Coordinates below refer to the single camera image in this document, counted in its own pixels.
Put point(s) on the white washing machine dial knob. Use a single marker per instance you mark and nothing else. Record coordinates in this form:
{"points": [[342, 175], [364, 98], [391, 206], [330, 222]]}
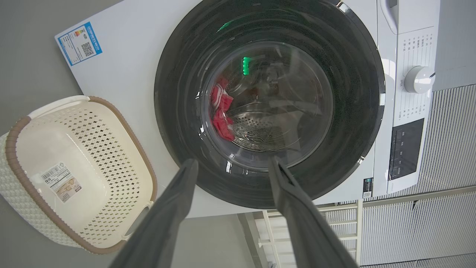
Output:
{"points": [[418, 79]]}

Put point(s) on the cream perforated laundry basket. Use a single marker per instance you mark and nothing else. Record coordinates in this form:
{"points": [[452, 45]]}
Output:
{"points": [[48, 141]]}

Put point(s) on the white detergent drawer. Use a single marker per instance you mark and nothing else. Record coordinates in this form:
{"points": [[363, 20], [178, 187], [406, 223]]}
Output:
{"points": [[416, 15]]}

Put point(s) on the black washing machine display panel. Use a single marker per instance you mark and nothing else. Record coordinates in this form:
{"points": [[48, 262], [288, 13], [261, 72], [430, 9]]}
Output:
{"points": [[406, 150]]}

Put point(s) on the product label sticker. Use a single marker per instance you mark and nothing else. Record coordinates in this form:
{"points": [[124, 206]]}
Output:
{"points": [[61, 182]]}

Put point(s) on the red garment with striped hem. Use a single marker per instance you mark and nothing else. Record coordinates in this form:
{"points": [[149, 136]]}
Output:
{"points": [[220, 97]]}

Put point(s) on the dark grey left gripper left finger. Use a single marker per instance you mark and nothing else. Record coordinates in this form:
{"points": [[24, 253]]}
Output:
{"points": [[160, 230]]}

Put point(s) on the black round glass washer door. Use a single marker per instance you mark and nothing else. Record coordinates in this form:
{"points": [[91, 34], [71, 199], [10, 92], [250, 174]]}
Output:
{"points": [[353, 93]]}

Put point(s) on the white metal railing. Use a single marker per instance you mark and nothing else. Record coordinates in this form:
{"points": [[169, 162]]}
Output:
{"points": [[359, 227]]}

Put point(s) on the small black QR sticker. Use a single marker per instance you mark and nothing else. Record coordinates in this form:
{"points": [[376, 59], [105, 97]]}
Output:
{"points": [[367, 188]]}

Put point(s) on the blue energy label sticker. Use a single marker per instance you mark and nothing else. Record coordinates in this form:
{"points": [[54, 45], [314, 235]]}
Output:
{"points": [[78, 44]]}

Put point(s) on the white washing machine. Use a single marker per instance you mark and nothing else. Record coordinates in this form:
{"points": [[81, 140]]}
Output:
{"points": [[134, 74]]}

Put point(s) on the washing machine drum interior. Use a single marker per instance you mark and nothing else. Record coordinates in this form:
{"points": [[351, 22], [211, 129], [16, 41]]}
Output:
{"points": [[256, 126]]}

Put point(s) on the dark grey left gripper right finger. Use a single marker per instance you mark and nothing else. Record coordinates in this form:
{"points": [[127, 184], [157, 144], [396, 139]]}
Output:
{"points": [[305, 230]]}

